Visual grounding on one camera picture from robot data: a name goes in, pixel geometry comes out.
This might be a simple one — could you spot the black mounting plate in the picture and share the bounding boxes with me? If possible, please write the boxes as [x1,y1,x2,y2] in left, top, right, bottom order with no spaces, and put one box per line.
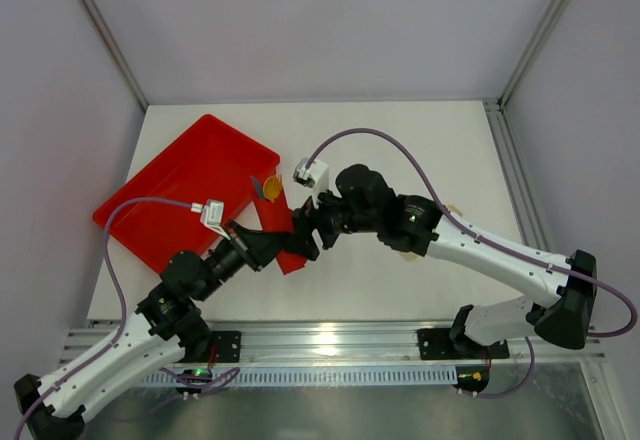
[416,327,510,360]
[207,330,242,364]

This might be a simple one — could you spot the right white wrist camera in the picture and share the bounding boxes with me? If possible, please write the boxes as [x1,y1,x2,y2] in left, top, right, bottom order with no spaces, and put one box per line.
[293,158,330,208]

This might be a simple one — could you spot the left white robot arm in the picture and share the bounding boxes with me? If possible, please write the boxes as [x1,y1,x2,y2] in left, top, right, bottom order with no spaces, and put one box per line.
[14,222,291,439]

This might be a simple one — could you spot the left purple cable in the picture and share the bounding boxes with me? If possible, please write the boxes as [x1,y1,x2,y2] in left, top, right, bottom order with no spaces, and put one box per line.
[12,197,201,440]

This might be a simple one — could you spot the yellow plastic spoon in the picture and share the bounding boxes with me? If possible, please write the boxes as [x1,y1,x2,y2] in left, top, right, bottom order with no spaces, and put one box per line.
[262,174,283,203]

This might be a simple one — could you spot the right aluminium side rail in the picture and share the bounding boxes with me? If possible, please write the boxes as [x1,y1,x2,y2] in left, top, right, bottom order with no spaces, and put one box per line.
[483,98,560,253]

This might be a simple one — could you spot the left aluminium frame post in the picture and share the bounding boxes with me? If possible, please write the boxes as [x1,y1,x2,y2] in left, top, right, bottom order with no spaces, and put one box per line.
[77,0,149,112]

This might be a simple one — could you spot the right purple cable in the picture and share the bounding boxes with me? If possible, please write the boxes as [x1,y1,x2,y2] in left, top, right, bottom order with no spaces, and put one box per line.
[304,128,640,401]

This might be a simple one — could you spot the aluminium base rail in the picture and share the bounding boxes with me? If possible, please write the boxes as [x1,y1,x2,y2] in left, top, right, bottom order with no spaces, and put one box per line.
[57,321,606,370]

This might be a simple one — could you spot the aluminium frame post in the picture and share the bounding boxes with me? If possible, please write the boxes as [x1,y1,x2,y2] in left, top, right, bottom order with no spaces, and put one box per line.
[77,0,149,112]
[497,0,571,110]

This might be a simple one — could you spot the slotted white cable duct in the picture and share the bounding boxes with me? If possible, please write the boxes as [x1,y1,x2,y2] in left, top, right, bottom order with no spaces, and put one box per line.
[134,364,459,389]

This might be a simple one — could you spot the blue plastic knife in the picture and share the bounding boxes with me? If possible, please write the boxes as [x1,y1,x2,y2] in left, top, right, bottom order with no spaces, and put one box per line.
[251,176,266,200]

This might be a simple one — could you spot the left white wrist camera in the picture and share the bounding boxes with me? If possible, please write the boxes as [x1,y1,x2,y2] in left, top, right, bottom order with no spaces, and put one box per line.
[190,199,231,240]

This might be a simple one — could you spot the cream utensil case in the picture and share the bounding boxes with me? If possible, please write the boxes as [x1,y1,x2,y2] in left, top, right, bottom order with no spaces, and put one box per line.
[399,204,463,262]

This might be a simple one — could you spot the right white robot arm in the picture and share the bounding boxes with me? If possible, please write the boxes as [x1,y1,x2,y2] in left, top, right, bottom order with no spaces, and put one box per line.
[287,161,596,358]

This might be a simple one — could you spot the red plastic tray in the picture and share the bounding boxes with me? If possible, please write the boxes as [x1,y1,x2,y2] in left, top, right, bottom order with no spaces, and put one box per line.
[93,114,280,273]

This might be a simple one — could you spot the right aluminium frame post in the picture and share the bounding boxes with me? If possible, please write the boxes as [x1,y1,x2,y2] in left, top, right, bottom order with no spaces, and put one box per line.
[497,0,571,110]

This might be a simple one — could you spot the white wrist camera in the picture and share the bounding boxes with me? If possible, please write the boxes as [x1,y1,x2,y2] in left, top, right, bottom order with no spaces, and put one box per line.
[190,199,231,240]
[293,158,330,208]

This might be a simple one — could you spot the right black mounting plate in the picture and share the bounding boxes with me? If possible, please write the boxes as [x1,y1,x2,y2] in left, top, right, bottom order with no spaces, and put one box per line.
[416,327,510,360]

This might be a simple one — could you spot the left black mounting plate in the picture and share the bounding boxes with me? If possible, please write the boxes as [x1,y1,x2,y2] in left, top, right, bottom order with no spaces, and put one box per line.
[207,330,242,364]

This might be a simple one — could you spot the purple cable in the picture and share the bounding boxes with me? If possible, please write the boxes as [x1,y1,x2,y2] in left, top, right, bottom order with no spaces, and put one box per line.
[304,128,640,401]
[12,197,201,440]

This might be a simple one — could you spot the red paper napkin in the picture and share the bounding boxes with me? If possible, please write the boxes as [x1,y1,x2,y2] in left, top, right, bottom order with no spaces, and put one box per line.
[253,191,307,275]

